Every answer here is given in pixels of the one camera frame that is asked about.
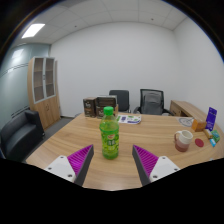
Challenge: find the black office chair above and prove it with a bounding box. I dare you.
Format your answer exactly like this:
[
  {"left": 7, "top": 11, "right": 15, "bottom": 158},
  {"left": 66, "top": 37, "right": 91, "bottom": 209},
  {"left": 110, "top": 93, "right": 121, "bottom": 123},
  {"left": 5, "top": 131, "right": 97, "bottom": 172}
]
[{"left": 108, "top": 89, "right": 131, "bottom": 114}]

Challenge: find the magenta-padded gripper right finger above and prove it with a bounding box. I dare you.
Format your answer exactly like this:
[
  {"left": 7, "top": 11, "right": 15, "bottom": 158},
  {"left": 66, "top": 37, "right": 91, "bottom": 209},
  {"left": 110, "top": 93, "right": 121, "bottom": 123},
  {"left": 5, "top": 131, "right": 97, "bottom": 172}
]
[{"left": 131, "top": 144, "right": 181, "bottom": 187}]

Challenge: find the small tan box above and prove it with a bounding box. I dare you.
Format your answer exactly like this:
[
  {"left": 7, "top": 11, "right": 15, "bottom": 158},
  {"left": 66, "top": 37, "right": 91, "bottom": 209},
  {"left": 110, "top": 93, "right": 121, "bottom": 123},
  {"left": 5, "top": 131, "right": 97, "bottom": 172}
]
[{"left": 203, "top": 128, "right": 214, "bottom": 140}]

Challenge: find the white mug with brown base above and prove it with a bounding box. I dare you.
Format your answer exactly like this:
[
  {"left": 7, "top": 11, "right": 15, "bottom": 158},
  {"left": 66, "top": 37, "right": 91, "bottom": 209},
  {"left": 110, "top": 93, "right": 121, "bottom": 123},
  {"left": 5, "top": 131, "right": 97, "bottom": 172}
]
[{"left": 173, "top": 129, "right": 194, "bottom": 153}]

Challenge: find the large dark brown box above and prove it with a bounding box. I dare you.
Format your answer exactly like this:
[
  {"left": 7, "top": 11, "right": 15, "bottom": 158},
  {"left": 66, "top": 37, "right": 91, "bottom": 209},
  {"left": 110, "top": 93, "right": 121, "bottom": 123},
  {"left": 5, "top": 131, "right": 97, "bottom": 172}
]
[{"left": 95, "top": 95, "right": 119, "bottom": 120}]

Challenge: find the wooden cabinet with glass doors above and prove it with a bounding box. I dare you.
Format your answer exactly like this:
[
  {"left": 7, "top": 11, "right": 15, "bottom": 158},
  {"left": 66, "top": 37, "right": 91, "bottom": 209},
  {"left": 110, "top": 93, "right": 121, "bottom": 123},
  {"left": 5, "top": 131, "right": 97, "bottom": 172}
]
[{"left": 27, "top": 56, "right": 62, "bottom": 130}]

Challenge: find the black leather sofa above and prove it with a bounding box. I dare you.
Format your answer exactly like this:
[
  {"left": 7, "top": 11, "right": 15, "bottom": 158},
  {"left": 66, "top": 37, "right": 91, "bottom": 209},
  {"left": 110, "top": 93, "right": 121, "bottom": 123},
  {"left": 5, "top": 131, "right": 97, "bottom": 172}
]
[{"left": 0, "top": 109, "right": 45, "bottom": 163}]

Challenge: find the purple standing pouch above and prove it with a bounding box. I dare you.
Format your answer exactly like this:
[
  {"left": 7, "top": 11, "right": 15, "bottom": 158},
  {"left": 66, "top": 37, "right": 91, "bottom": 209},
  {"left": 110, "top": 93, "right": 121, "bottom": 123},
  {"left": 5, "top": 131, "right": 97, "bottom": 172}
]
[{"left": 205, "top": 106, "right": 218, "bottom": 132}]

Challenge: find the small dark brown box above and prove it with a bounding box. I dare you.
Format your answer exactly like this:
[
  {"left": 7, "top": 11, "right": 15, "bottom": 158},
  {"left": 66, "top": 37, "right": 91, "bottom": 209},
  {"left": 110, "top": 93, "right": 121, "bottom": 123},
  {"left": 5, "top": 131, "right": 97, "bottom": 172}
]
[{"left": 82, "top": 97, "right": 98, "bottom": 118}]

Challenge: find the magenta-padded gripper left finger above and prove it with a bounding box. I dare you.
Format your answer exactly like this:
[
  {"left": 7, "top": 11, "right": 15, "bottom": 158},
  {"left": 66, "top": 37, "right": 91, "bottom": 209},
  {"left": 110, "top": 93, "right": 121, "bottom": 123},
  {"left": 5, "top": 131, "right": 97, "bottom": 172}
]
[{"left": 43, "top": 144, "right": 95, "bottom": 187}]

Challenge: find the wooden side desk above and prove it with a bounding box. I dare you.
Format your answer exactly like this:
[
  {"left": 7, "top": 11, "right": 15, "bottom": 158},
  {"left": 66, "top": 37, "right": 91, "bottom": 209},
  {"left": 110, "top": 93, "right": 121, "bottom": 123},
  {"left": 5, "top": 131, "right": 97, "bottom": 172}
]
[{"left": 169, "top": 99, "right": 208, "bottom": 122}]

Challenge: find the green drink bottle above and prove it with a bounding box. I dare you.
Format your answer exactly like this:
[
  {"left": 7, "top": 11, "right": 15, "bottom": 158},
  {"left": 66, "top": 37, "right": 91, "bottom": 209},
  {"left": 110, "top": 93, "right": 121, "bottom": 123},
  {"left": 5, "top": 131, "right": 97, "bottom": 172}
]
[{"left": 99, "top": 106, "right": 120, "bottom": 160}]

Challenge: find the white and green leaflet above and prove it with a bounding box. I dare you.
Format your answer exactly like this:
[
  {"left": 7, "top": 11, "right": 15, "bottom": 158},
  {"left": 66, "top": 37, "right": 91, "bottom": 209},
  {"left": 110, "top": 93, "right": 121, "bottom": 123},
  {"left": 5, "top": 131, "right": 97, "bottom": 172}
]
[{"left": 116, "top": 114, "right": 142, "bottom": 125}]

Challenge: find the rectangular ceiling light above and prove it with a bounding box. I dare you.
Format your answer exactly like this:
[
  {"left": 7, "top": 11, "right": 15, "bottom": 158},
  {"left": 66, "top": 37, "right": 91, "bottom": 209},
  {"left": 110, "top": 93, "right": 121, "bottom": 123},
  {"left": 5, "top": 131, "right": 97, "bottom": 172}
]
[{"left": 21, "top": 23, "right": 46, "bottom": 39}]

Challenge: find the mesh office chair, grey back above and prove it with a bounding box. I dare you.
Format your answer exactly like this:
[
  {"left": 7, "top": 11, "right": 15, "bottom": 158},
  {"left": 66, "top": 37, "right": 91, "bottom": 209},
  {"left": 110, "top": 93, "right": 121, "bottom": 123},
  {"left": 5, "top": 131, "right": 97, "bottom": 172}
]
[{"left": 133, "top": 88, "right": 174, "bottom": 117}]

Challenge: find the orange-brown cardboard box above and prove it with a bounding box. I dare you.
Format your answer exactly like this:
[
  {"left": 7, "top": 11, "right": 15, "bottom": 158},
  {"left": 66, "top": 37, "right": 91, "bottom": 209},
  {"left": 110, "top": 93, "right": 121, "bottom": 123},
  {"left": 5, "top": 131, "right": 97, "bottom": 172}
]
[{"left": 191, "top": 118, "right": 208, "bottom": 132}]

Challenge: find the round grey-white disc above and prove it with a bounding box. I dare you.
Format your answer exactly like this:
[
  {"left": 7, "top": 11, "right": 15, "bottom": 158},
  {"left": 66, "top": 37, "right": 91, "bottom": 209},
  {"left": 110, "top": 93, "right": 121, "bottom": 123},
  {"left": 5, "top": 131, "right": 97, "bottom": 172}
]
[{"left": 178, "top": 116, "right": 195, "bottom": 128}]

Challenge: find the flat round red coaster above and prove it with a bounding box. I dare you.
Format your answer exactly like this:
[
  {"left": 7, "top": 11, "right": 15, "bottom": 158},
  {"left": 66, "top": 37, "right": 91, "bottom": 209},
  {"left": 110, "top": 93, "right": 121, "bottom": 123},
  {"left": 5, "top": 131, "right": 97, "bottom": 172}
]
[{"left": 194, "top": 138, "right": 205, "bottom": 148}]

